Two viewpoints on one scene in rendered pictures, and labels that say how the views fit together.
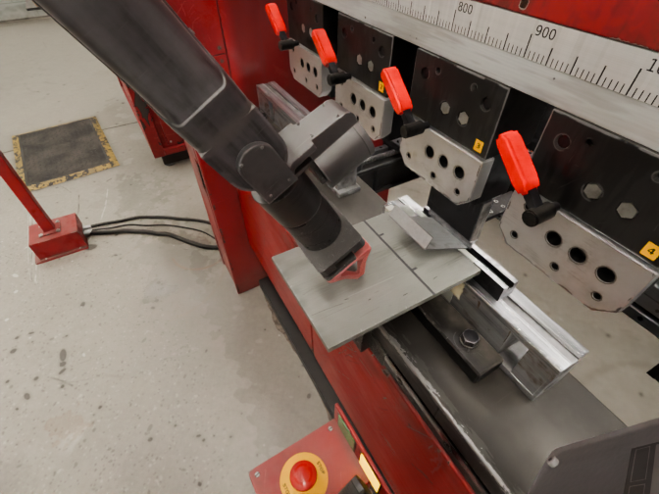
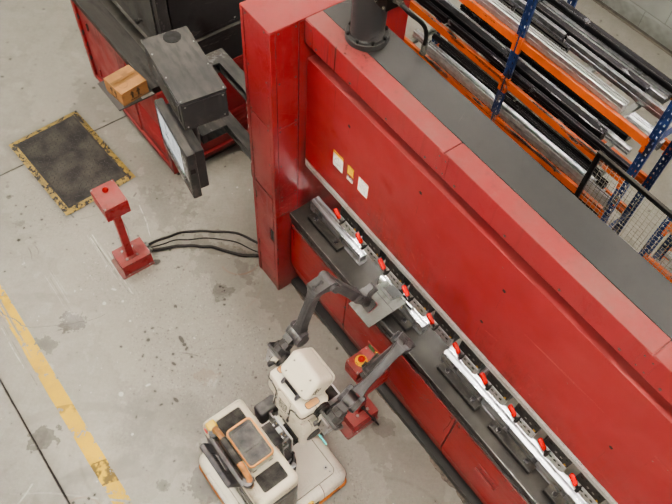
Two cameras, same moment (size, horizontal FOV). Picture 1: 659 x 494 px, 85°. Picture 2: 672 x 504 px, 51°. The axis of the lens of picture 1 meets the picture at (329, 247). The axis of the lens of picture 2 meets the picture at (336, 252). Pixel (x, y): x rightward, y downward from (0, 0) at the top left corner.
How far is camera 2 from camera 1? 3.38 m
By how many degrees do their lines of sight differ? 14
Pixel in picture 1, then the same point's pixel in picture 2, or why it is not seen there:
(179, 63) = (354, 295)
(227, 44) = (298, 187)
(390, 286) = (382, 309)
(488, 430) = not seen: hidden behind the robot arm
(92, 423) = (220, 373)
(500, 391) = (412, 333)
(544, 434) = (421, 342)
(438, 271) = (394, 303)
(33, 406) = (181, 368)
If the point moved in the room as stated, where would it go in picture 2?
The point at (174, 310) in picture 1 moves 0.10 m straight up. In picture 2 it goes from (239, 305) to (238, 298)
